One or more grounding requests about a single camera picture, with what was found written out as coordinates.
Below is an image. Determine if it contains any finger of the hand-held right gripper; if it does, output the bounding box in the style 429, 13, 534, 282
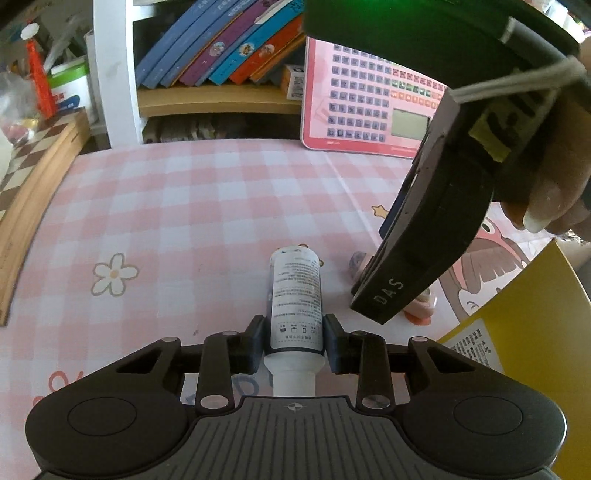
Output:
378, 196, 409, 241

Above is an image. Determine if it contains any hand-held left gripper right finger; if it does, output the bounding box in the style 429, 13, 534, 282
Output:
323, 314, 485, 411

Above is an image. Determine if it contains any yellow cardboard box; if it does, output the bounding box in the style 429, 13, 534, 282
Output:
436, 240, 591, 480

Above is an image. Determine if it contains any white squeeze bottle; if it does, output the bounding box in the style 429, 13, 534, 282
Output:
263, 247, 326, 398

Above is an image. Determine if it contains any plastic bag of snacks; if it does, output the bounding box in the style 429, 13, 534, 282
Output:
0, 71, 42, 185

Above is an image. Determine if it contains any row of colourful books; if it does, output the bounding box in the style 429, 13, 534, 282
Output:
135, 0, 308, 88

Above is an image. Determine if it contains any person's right hand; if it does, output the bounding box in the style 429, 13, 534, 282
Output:
501, 65, 591, 237

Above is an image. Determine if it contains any small white yellow box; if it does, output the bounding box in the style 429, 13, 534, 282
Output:
281, 64, 306, 100

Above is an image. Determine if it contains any wooden chessboard box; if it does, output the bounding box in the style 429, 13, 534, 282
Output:
0, 110, 90, 328

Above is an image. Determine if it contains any pink toy learning tablet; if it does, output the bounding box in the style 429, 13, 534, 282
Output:
300, 37, 451, 160

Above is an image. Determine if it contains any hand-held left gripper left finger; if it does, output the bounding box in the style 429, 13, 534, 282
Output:
104, 314, 266, 414

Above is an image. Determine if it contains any red pen with white top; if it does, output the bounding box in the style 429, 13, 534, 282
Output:
21, 21, 58, 120

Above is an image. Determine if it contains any white bookshelf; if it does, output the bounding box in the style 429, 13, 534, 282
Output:
92, 0, 308, 148

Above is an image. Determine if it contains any white string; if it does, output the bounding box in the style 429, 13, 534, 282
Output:
450, 58, 585, 103

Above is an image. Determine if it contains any white green container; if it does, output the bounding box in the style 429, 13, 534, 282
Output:
48, 55, 99, 125

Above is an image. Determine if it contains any pink checkered tablecloth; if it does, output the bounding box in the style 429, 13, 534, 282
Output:
0, 137, 591, 407

